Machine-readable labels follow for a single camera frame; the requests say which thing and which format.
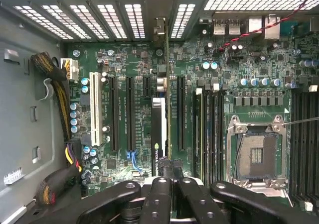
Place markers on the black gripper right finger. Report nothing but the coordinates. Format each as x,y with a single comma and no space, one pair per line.
197,201

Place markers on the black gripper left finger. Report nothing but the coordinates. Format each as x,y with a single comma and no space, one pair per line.
159,199

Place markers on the empty black RAM slot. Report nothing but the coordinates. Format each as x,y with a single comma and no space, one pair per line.
214,134
221,134
207,134

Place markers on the CPU socket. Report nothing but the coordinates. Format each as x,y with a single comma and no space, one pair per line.
258,154

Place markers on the long black expansion slot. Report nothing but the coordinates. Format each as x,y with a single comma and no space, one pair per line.
114,114
130,114
181,114

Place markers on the white expansion slot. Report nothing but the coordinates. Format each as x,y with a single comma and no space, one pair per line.
94,109

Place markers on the short black expansion slot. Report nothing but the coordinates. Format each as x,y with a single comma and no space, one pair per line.
147,87

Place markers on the thin metal locking lever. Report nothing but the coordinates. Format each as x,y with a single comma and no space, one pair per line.
304,121

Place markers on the green motherboard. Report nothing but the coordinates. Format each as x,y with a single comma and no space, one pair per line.
249,72

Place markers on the open black PC case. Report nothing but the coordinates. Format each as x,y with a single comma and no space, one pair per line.
22,109

